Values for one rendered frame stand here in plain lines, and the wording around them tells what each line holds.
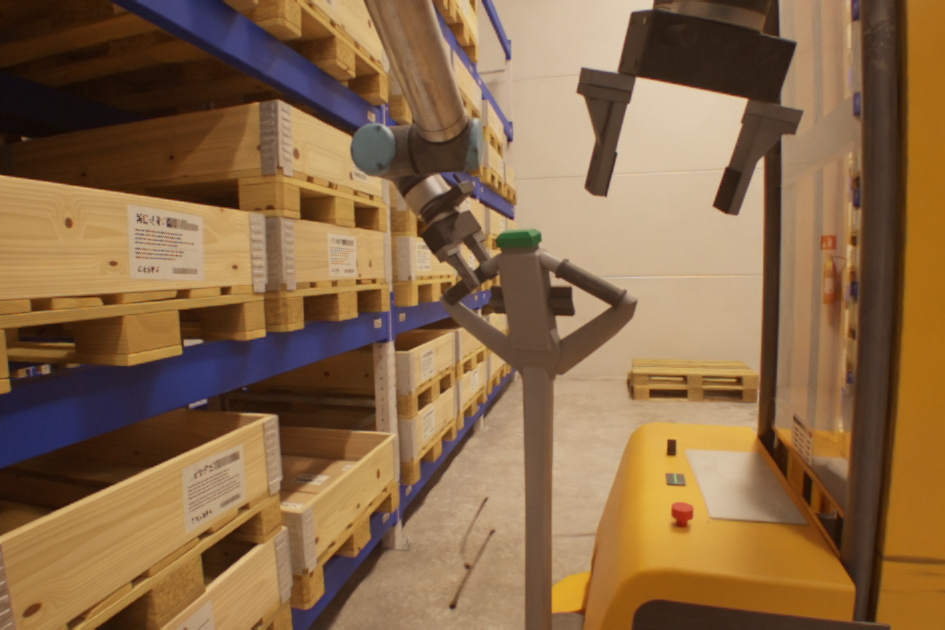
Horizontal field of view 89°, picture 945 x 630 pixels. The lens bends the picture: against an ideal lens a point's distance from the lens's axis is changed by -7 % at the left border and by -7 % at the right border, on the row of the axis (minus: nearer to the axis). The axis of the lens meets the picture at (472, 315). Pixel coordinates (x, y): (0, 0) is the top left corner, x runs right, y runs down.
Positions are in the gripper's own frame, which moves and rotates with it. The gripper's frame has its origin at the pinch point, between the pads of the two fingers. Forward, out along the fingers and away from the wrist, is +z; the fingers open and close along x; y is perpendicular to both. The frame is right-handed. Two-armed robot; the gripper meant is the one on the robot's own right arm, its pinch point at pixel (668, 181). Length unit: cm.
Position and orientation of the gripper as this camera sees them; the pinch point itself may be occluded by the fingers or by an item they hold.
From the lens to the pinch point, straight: 51.5
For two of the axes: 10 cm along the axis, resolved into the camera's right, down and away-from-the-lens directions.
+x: 9.9, 0.8, 1.5
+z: -1.4, 8.8, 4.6
